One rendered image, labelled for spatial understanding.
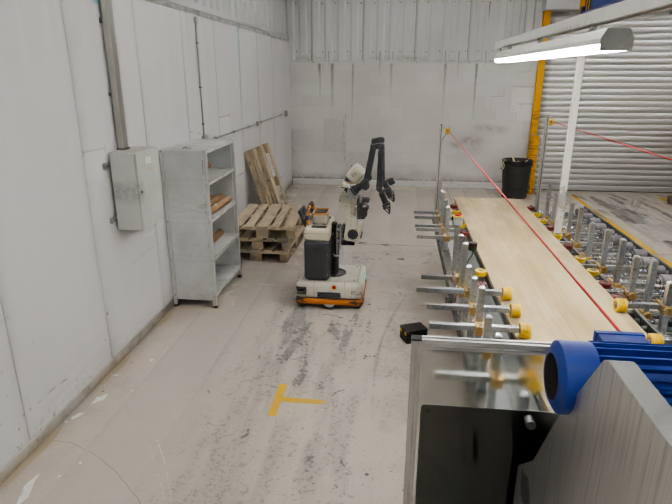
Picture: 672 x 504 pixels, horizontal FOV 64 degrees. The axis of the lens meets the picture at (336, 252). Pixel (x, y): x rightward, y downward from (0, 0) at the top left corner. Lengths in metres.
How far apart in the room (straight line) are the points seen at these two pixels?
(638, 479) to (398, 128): 10.67
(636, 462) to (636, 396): 0.07
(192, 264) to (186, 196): 0.67
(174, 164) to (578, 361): 4.68
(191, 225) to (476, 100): 7.28
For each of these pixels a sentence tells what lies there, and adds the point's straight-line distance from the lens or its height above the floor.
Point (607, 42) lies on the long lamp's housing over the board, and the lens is 2.38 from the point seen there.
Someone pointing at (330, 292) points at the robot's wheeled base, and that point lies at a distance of 5.29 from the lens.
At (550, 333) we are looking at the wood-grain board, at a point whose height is 0.90.
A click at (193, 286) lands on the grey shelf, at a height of 0.22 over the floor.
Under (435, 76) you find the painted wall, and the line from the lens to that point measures 11.14.
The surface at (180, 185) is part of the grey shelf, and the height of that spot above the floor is 1.23.
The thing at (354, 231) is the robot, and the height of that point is 0.76.
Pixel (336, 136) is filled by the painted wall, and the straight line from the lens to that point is 11.26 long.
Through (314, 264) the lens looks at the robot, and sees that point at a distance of 5.25.
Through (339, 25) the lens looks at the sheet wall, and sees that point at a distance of 11.22.
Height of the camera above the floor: 2.22
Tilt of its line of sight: 18 degrees down
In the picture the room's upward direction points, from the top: straight up
